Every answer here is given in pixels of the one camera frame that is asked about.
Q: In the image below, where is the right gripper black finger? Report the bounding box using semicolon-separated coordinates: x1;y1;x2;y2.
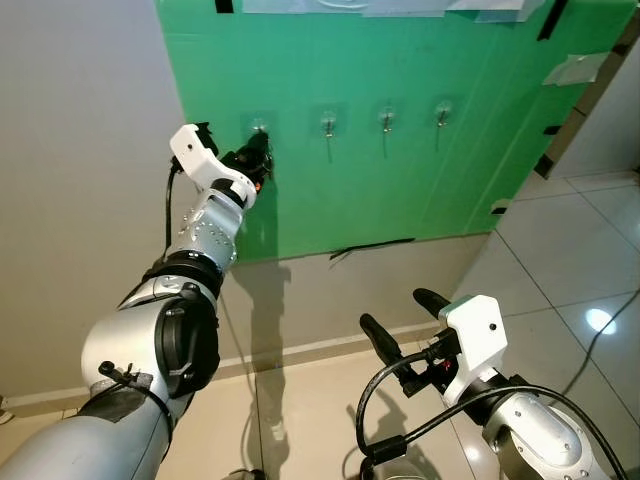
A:
359;313;406;369
413;288;454;323

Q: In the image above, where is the large green hook board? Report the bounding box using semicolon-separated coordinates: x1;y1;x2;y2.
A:
153;0;640;264

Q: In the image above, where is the brown cabinet with black base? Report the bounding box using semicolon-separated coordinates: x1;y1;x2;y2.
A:
533;10;640;183

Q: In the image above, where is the clear tape piece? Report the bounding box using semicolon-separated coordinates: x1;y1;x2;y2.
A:
543;53;608;88

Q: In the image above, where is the clear adhesive wall hook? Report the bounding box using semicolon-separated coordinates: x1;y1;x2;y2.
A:
433;100;454;131
377;104;398;136
318;108;339;141
247;112;276;136

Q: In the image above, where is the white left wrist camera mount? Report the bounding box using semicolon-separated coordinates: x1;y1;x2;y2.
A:
168;120;258;208

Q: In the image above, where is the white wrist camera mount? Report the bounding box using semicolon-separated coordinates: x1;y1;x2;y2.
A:
168;120;258;208
438;294;507;406

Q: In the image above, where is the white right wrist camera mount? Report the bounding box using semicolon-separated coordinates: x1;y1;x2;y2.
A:
438;294;507;406

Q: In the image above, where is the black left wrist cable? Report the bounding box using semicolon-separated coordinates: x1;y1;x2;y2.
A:
163;165;183;251

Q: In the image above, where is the black looped wrist cable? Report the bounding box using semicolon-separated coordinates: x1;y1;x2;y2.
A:
353;350;471;466

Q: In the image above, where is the grey floor cable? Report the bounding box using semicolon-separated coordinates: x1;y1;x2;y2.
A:
573;288;640;393

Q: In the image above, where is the black left upper arm cable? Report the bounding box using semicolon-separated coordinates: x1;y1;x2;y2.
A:
97;360;179;433

